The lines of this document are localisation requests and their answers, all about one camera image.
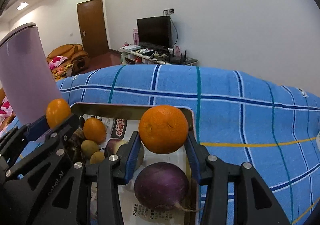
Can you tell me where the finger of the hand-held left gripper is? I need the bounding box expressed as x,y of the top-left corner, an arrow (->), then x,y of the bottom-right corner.
0,115 -> 50,155
5,114 -> 80,180

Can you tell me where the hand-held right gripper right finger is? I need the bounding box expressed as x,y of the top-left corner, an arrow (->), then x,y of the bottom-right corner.
185,132 -> 290,225

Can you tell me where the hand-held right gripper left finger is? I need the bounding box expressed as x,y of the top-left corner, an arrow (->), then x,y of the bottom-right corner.
59,131 -> 142,225

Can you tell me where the brown round fruit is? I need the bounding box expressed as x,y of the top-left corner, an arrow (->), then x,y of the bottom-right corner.
71,125 -> 87,163

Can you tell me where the orange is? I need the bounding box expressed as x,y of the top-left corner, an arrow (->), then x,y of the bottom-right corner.
138,105 -> 189,155
46,98 -> 72,128
83,117 -> 107,144

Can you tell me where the purple-skinned cut yam piece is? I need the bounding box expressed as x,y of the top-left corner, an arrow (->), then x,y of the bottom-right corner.
104,138 -> 145,167

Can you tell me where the small yellow kumquat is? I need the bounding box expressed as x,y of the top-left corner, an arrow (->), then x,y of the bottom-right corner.
81,140 -> 100,159
90,151 -> 105,165

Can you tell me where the purple round radish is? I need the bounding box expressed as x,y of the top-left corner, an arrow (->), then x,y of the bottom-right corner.
134,162 -> 200,213

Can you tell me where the pink metal tin tray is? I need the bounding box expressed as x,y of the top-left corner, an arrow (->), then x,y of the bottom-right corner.
70,102 -> 200,225

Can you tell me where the pink floral cushion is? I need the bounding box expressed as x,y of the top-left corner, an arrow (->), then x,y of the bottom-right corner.
0,101 -> 13,122
48,56 -> 68,70

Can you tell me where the blue plaid blanket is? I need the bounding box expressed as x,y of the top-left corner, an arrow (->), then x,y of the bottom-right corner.
0,64 -> 320,225

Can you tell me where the lilac cylindrical canister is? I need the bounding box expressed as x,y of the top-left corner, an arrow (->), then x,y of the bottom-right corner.
0,22 -> 63,125

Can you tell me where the white television stand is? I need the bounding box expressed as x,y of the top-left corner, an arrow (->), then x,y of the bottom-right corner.
118,46 -> 199,66

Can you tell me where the brown wooden door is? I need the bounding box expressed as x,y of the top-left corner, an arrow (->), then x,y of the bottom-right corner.
76,0 -> 110,58

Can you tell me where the black wifi router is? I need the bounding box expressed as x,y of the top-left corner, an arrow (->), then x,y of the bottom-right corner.
169,50 -> 188,63

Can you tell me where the black flat television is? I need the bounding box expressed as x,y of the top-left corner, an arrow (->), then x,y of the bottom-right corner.
136,16 -> 173,49

